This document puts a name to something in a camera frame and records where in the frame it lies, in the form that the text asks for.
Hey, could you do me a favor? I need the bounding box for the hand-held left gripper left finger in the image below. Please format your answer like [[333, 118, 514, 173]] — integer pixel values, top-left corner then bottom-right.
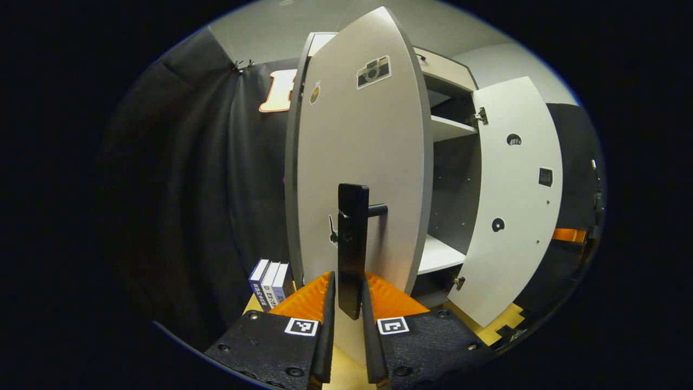
[[202, 270, 337, 390]]

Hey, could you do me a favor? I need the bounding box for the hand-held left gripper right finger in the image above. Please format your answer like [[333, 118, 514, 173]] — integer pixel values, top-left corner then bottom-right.
[[361, 271, 497, 390]]

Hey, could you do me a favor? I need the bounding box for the headphone sticker cabinet door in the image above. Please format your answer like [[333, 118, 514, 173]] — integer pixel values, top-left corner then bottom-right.
[[447, 76, 564, 328]]

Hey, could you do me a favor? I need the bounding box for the black door handle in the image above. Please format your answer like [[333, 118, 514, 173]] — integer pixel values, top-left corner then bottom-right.
[[337, 183, 389, 321]]

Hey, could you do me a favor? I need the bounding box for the white double-door shoe cabinet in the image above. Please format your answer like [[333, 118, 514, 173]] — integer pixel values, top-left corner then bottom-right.
[[284, 31, 480, 309]]

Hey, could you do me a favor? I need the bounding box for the camera sticker cabinet door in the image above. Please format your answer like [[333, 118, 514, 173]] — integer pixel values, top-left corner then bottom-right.
[[295, 6, 434, 366]]

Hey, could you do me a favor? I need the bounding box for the white cabinet shelf board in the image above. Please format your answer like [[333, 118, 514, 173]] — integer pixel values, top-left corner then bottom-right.
[[430, 115, 480, 143], [417, 234, 467, 276]]

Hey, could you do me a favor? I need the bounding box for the white cabinet top panel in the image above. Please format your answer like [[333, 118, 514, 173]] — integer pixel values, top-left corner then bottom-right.
[[309, 31, 478, 92]]

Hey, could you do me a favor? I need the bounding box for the black equipment stand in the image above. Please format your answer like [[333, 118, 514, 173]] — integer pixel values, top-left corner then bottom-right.
[[591, 159, 605, 239]]

